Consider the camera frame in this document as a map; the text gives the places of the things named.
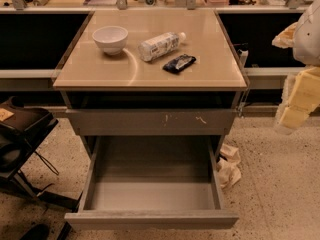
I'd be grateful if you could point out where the white ceramic bowl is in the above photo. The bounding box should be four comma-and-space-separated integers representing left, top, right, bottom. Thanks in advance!
92, 26, 128, 55

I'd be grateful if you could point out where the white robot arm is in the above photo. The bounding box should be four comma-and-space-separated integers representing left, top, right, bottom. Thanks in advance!
272, 0, 320, 135

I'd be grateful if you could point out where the grey drawer cabinet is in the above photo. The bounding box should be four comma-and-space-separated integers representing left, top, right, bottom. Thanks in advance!
52, 9, 250, 232

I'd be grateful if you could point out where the clear plastic water bottle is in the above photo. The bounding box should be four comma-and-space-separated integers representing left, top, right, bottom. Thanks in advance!
138, 32, 186, 62

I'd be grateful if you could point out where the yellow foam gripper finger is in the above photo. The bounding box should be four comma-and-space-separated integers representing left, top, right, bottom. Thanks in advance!
274, 66, 320, 134
272, 22, 297, 49

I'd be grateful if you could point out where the crumpled beige cloth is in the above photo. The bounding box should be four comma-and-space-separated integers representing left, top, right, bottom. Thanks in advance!
217, 144, 241, 189

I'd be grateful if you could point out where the black chair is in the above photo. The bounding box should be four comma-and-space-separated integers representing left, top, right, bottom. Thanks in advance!
0, 97, 78, 210

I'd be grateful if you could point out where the grey top drawer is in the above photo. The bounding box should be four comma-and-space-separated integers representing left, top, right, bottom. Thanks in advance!
67, 93, 235, 136

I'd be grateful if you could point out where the open grey middle drawer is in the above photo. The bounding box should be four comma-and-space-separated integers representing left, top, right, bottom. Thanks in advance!
65, 136, 238, 230

